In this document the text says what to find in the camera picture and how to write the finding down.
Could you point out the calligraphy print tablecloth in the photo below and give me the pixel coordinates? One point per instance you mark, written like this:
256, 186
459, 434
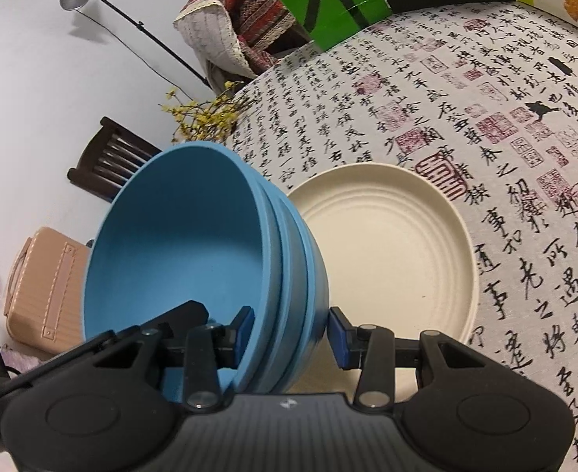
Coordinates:
483, 100

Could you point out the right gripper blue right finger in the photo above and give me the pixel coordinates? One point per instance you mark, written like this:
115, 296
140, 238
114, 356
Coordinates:
368, 349

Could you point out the yellow flower branch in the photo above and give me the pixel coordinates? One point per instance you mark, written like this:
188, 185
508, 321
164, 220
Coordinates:
207, 121

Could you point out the dark wooden chair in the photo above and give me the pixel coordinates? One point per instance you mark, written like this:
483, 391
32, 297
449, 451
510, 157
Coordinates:
110, 159

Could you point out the patterned blanket on chair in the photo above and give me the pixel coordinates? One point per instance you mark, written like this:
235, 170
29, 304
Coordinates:
238, 40

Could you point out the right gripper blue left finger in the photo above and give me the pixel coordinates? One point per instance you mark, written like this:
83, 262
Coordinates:
208, 349

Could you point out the pink small suitcase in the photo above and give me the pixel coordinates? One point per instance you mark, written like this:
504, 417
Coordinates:
43, 301

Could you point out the studio light on stand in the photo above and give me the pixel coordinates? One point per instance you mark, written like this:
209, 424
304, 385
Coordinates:
76, 5

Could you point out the blue bowl top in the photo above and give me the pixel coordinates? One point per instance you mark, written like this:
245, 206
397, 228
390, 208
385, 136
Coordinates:
315, 318

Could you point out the blue bowl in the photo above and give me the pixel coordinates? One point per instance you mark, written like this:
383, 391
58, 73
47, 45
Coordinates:
315, 318
193, 224
292, 303

